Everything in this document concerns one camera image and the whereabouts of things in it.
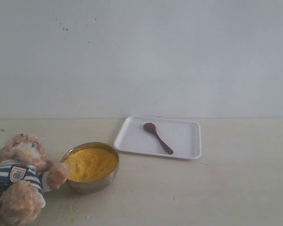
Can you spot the dark wooden spoon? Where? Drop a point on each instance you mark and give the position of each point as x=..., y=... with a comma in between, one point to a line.
x=151, y=128

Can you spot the tan teddy bear striped sweater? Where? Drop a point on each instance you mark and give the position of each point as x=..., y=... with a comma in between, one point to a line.
x=25, y=175

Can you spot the white plastic tray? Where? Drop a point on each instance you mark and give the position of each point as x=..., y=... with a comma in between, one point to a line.
x=183, y=137

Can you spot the yellow millet grains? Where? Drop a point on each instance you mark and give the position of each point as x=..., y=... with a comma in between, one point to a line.
x=90, y=164

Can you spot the stainless steel bowl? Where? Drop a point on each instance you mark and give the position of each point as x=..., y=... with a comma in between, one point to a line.
x=94, y=186

